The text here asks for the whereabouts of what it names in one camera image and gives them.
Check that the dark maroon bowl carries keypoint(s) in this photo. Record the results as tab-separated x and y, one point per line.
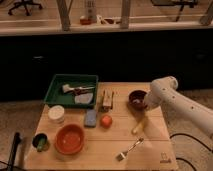
136	99

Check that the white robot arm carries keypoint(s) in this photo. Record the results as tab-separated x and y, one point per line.
165	90

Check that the wooden block toy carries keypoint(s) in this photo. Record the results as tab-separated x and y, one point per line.
107	100

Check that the grey cloth piece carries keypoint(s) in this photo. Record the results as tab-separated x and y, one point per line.
83	98

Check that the orange fruit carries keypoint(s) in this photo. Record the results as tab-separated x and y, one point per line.
106	121

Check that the white brush in tray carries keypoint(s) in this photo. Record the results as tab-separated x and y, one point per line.
75	90

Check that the green plastic tray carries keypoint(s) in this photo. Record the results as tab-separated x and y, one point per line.
56	96

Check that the white round container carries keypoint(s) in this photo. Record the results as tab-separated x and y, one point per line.
57	114

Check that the orange bowl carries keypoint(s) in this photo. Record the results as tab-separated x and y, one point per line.
69	139

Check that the red and white items on shelf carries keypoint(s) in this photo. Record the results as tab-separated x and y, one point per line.
91	16

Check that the metal fork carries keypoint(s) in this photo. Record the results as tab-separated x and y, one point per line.
122	155

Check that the dark cup with green item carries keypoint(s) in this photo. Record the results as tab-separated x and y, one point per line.
40	142

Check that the black object at left edge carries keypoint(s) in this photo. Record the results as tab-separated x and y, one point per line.
15	143

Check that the black office chair base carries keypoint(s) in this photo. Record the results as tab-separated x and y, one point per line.
24	3

